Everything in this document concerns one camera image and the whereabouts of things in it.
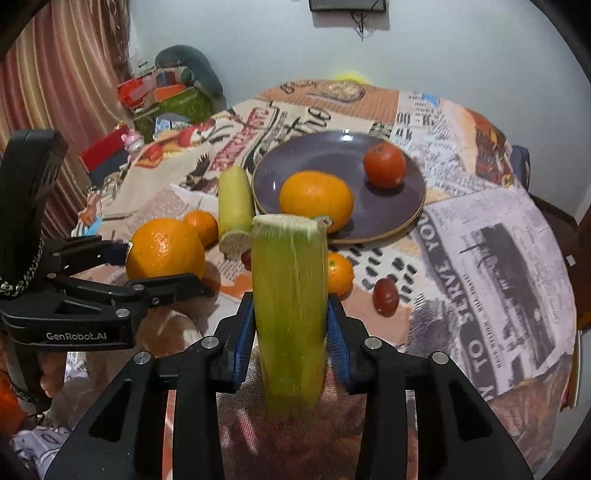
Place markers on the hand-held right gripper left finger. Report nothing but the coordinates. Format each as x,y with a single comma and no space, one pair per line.
244,350

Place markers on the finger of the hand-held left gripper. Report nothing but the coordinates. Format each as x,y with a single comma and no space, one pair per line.
175,286
99,251

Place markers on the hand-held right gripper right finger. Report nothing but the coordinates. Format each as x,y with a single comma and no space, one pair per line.
337,350

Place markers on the large orange with white sticker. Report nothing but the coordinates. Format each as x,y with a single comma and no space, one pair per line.
161,249

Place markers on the small tangerine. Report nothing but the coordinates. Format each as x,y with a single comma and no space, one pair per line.
341,274
203,226

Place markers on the green cucumber half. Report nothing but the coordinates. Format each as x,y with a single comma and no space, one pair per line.
288,300

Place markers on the red grape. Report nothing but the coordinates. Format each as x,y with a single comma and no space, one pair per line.
247,261
385,297

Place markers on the yellow-green cucumber half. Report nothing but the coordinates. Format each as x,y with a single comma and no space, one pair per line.
235,198

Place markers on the purple plate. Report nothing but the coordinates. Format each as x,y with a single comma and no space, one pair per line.
323,152

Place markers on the person's left hand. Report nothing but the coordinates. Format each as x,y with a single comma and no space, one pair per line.
51,376

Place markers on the red cloth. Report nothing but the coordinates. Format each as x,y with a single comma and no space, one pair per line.
104,150

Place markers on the pink toy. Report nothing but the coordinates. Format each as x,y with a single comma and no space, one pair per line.
132,140

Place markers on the striped curtain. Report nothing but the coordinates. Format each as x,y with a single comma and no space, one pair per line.
60,69

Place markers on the red box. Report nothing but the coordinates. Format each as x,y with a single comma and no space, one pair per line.
134,92

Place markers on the large orange with green sticker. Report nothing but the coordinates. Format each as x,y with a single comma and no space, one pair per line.
314,196

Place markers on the newspaper print tablecloth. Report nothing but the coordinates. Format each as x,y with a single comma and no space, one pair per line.
485,240

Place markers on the red tomato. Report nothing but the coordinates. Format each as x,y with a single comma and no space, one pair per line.
384,165

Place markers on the grey neck pillow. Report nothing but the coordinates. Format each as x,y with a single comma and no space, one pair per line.
203,69

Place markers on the yellow object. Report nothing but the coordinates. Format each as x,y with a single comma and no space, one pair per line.
348,76

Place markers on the dark wall device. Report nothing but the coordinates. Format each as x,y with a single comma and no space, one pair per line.
346,3

